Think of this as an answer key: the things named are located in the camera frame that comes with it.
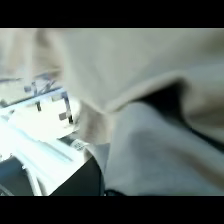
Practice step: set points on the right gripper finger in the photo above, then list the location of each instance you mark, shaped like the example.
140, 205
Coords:
83, 181

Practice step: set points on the brown T-shirt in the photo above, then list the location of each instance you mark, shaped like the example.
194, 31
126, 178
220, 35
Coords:
150, 100

